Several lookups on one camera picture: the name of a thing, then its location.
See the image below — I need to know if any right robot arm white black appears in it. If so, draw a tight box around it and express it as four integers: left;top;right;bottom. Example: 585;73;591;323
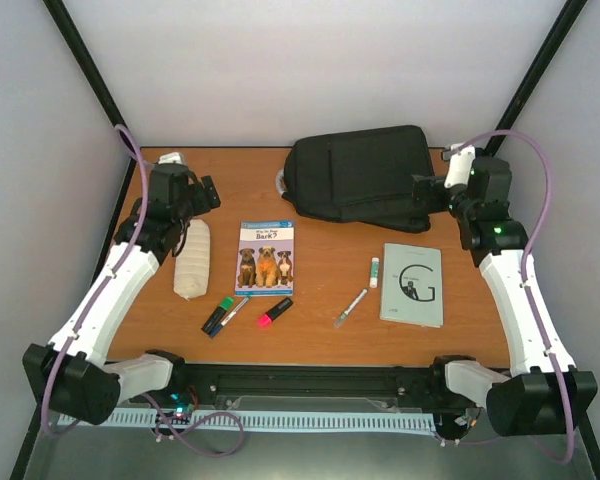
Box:
413;148;598;437

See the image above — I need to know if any silver white pen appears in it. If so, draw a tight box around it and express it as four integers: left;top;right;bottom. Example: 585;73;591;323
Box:
334;288;368;328

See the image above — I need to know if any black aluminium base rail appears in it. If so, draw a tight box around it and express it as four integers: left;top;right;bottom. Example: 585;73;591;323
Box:
104;362;511;416

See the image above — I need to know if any blue white marker pen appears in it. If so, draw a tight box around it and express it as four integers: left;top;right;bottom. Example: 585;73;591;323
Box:
208;296;251;338

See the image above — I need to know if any white glue stick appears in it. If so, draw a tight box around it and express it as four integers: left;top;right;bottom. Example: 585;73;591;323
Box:
369;257;380;289

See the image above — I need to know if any light blue cable duct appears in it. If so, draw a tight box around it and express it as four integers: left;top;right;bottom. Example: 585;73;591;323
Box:
99;408;437;434

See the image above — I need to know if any dog picture book purple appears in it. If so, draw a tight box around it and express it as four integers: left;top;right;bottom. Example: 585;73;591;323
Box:
234;220;295;297

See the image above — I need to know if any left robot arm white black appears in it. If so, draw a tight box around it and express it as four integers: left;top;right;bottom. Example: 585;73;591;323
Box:
22;152;220;425

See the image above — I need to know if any black frame post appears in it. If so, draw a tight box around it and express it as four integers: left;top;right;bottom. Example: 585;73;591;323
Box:
43;0;126;126
496;0;588;130

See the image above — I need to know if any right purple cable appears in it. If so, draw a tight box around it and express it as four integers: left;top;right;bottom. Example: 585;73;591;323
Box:
448;129;576;466

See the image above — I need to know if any pink black highlighter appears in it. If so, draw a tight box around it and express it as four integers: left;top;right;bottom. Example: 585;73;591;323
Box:
257;297;293;328

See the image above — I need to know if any right black frame post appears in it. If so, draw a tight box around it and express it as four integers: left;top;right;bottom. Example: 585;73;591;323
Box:
496;0;588;130

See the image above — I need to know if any black student backpack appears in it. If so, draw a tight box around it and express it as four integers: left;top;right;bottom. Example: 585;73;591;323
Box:
276;125;434;233

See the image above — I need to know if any left black frame post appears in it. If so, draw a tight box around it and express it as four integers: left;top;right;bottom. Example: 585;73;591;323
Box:
43;0;126;126

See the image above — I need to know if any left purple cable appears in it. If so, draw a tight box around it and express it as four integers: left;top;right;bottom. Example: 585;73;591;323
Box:
39;124;154;436

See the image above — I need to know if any grey book letter G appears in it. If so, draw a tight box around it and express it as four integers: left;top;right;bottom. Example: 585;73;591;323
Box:
379;243;444;328

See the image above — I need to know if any beige fabric pencil case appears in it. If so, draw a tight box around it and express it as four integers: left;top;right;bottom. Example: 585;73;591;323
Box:
173;219;211;300

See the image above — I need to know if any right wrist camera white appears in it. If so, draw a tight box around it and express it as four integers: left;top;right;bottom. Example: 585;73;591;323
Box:
442;143;476;189

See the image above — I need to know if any purple cable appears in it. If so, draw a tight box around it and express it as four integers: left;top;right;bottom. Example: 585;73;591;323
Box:
448;129;576;466
39;124;154;436

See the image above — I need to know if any green black highlighter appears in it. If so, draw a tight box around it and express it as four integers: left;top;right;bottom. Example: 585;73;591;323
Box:
201;296;234;334

